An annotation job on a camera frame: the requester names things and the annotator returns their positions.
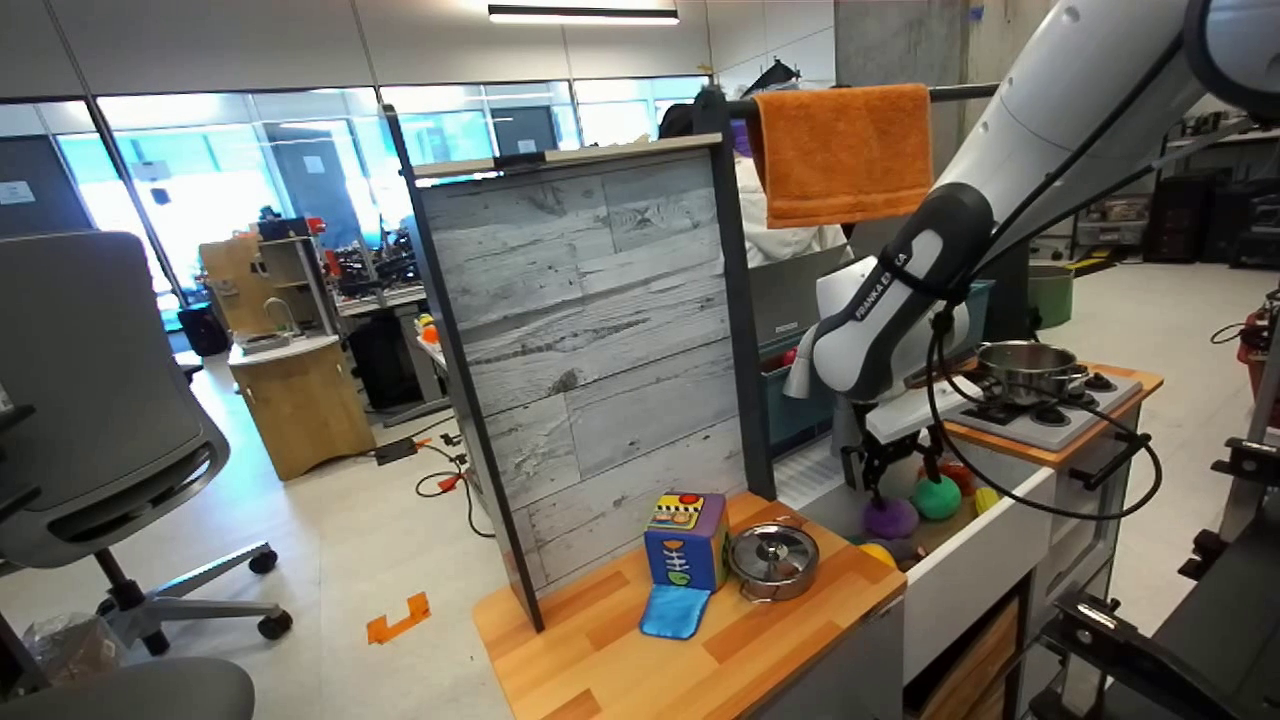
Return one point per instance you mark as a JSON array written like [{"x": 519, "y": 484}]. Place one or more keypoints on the silver metal pot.
[{"x": 1033, "y": 375}]

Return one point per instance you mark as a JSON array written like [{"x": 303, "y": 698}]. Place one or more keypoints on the orange floor marker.
[{"x": 397, "y": 621}]

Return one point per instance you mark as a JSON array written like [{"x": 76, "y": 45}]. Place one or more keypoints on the wooden toy kitchen counter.
[{"x": 624, "y": 664}]

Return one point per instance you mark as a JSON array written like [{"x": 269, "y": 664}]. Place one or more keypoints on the person in white hoodie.
[{"x": 782, "y": 241}]

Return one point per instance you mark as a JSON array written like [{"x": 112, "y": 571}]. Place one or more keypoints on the ceiling light strip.
[{"x": 581, "y": 12}]

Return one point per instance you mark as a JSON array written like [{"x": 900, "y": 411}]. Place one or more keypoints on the grey office chair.
[{"x": 94, "y": 386}]

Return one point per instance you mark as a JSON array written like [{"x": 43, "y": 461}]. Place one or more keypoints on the white toy sink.
[{"x": 984, "y": 567}]

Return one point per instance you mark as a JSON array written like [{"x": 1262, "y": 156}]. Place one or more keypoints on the grey toy stove top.
[{"x": 1095, "y": 404}]

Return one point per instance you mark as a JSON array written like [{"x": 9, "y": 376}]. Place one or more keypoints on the wooden cabinet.
[{"x": 306, "y": 404}]

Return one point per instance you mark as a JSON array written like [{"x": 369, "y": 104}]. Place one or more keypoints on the small yellow toy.
[{"x": 883, "y": 553}]

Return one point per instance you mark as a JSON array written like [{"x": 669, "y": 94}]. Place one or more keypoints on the grey wood pattern panel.
[{"x": 585, "y": 347}]

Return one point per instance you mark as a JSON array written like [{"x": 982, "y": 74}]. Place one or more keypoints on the wide teal plastic bin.
[{"x": 982, "y": 313}]

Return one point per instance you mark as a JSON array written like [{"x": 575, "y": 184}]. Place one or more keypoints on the yellow ball toy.
[{"x": 984, "y": 500}]

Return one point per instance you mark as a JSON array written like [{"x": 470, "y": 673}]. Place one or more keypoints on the small silver metal bowl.
[{"x": 773, "y": 560}]

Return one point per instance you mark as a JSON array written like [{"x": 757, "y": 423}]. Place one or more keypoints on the blue cloth piece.
[{"x": 673, "y": 615}]

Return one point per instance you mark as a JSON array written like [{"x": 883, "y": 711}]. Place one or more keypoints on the black metal frame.
[{"x": 740, "y": 335}]

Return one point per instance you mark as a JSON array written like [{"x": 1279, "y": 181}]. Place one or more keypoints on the purple plush toy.
[{"x": 891, "y": 520}]

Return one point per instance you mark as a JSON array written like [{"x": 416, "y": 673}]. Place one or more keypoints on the green ball toy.
[{"x": 938, "y": 500}]

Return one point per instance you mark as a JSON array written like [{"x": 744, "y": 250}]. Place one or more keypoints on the black equipment stand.
[{"x": 1201, "y": 640}]

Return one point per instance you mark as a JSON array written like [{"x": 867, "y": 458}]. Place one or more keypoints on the blue snack box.
[{"x": 687, "y": 546}]

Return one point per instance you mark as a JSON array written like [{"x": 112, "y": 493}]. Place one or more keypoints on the narrow teal plastic bin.
[{"x": 792, "y": 414}]

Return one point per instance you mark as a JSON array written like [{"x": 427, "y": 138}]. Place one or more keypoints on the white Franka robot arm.
[{"x": 1065, "y": 122}]

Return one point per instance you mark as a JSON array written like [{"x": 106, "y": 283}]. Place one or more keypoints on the green waste bin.
[{"x": 1053, "y": 294}]

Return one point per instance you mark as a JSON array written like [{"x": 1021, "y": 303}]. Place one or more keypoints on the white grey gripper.
[{"x": 922, "y": 411}]

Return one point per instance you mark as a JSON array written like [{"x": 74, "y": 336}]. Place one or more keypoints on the metal shelf rack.
[{"x": 1201, "y": 184}]

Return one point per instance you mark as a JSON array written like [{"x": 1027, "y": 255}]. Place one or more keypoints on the orange towel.
[{"x": 847, "y": 154}]

